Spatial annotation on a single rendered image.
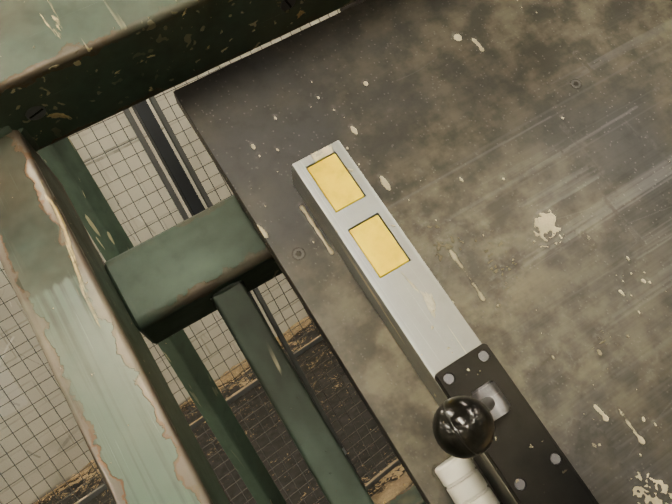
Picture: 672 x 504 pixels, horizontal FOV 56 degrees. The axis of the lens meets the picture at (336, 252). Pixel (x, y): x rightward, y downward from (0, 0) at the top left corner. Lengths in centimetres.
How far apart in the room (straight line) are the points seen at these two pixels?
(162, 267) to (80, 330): 12
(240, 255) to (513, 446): 30
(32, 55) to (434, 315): 39
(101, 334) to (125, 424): 7
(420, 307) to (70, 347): 28
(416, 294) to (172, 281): 23
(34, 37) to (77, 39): 4
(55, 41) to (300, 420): 39
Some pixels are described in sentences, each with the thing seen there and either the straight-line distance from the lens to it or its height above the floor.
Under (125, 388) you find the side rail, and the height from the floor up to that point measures 163.
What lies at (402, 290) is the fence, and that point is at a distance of 53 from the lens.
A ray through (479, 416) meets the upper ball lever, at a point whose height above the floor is 155.
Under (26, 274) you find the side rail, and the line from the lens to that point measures 57.
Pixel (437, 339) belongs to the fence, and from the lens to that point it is 53.
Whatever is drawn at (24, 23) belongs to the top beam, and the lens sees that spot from 62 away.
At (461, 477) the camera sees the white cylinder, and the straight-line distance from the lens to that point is 53.
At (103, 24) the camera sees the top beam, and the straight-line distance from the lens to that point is 60.
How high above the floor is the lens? 177
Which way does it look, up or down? 14 degrees down
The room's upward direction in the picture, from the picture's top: 26 degrees counter-clockwise
